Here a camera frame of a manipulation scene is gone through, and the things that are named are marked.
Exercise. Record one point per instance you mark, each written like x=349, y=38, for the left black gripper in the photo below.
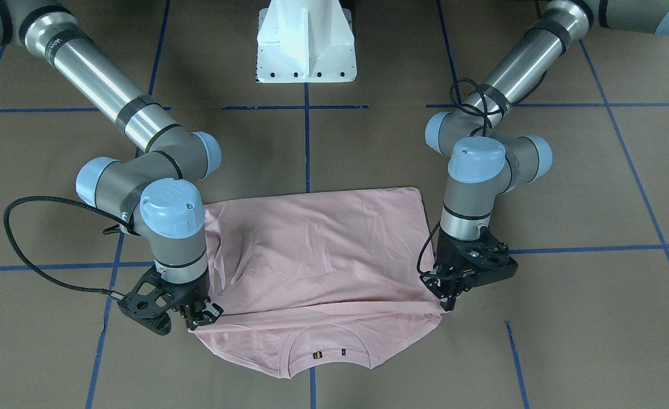
x=447, y=259

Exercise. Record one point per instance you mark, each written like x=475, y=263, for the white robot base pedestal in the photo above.
x=305, y=42

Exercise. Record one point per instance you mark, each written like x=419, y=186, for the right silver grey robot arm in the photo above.
x=153, y=196

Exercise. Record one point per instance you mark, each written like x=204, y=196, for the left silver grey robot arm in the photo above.
x=484, y=163

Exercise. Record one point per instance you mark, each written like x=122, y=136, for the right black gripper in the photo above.
x=190, y=295

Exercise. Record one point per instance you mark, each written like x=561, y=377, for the pink Snoopy t-shirt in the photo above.
x=311, y=279

